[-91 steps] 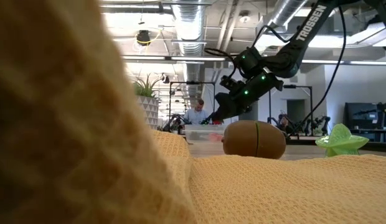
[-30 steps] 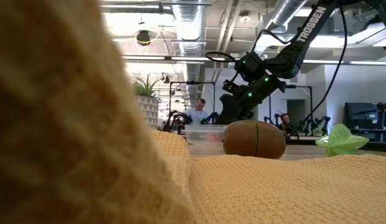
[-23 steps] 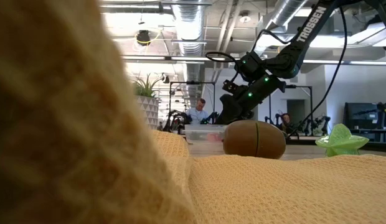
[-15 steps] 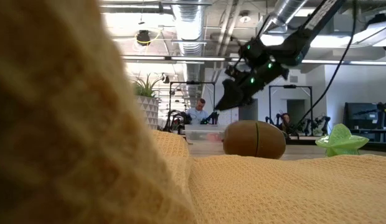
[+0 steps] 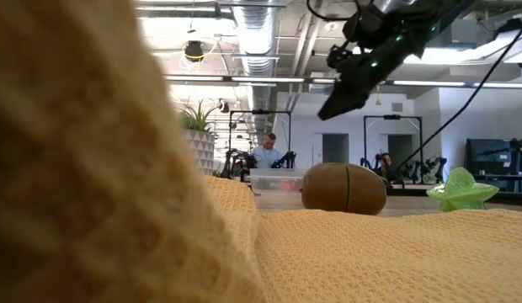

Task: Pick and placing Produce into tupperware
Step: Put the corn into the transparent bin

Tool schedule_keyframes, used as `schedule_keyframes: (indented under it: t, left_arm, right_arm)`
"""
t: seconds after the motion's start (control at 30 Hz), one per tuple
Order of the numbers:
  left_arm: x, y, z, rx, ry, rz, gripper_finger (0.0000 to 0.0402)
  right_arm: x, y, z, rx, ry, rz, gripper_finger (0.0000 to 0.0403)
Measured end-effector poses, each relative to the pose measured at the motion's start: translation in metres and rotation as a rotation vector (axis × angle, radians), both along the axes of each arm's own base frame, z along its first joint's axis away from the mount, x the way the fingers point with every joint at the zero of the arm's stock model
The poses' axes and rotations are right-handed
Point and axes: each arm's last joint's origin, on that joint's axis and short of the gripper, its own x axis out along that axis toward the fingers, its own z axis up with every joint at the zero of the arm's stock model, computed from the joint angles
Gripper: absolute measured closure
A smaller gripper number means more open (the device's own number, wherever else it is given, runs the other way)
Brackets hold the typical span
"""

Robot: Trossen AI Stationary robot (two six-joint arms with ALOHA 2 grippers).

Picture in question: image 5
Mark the clear plastic tupperware container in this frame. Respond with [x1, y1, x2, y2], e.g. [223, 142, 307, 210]
[248, 167, 308, 197]

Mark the succulent in white patterned pot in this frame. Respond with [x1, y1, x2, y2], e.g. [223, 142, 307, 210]
[178, 98, 222, 177]

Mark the black round ceiling fixture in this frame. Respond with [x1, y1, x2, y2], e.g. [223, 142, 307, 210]
[183, 40, 220, 64]

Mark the black background screen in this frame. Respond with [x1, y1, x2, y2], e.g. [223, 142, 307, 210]
[465, 137, 522, 178]

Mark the yellow waffle-weave cloth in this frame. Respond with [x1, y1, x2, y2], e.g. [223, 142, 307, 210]
[0, 0, 266, 303]
[254, 209, 522, 303]

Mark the green toy starfruit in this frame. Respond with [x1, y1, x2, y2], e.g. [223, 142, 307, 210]
[426, 167, 500, 213]

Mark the silver spiral ventilation duct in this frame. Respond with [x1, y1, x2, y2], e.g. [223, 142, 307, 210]
[233, 0, 279, 144]

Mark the grey background door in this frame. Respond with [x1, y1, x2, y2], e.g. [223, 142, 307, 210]
[322, 133, 350, 164]

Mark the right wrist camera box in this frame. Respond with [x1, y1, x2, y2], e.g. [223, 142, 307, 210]
[327, 44, 355, 71]

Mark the crossbar with strip lights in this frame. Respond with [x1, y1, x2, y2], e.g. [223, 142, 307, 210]
[164, 74, 522, 89]

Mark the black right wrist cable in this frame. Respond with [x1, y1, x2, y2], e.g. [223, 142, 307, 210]
[306, 0, 371, 22]

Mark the black background station frame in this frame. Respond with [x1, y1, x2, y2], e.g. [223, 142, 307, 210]
[363, 114, 424, 173]
[228, 109, 292, 169]

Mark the person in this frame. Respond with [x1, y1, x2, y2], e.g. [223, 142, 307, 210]
[250, 132, 284, 169]
[377, 151, 396, 181]

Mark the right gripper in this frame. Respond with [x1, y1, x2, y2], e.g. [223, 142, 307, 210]
[317, 8, 426, 122]

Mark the brown toy kiwi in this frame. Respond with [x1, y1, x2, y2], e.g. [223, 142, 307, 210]
[301, 162, 388, 216]

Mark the small pink toy fruit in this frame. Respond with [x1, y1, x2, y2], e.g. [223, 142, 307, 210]
[280, 179, 303, 193]

